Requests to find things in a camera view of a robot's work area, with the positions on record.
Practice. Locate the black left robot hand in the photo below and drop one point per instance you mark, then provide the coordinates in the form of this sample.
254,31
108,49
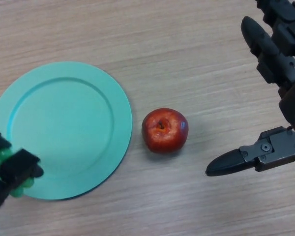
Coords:
17,167

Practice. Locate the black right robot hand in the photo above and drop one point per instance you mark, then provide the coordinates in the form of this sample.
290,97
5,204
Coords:
285,46

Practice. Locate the teal round plate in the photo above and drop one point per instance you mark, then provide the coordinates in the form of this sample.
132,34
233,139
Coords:
68,127

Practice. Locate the red apple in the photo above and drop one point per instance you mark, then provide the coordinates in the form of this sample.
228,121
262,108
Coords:
164,135

